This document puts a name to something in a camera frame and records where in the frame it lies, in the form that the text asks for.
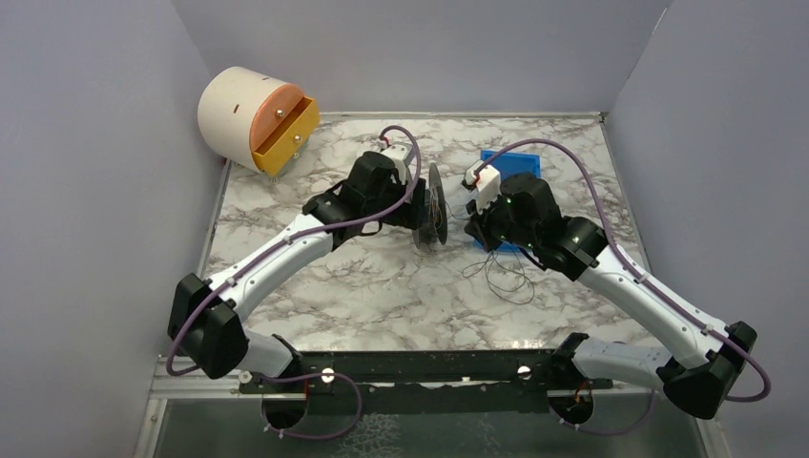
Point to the black cable spool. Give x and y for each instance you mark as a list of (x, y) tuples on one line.
[(434, 228)]

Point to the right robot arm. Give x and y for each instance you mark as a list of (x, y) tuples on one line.
[(699, 357)]

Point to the blue plastic bin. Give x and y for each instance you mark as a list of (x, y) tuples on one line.
[(509, 164)]

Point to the yellow drawer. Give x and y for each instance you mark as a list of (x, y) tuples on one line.
[(279, 147)]

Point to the cream cylindrical drawer cabinet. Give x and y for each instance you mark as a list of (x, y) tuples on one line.
[(239, 108)]

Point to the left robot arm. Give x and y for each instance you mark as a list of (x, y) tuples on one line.
[(207, 316)]

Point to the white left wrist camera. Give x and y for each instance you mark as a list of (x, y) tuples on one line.
[(402, 156)]

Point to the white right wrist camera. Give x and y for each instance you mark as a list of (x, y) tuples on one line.
[(484, 180)]

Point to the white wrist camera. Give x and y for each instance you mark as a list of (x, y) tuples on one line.
[(484, 180), (402, 156)]

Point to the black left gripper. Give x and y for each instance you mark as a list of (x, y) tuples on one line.
[(416, 206)]

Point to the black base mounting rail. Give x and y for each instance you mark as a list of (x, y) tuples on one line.
[(293, 385)]

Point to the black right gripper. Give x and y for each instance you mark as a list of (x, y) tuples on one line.
[(478, 229)]

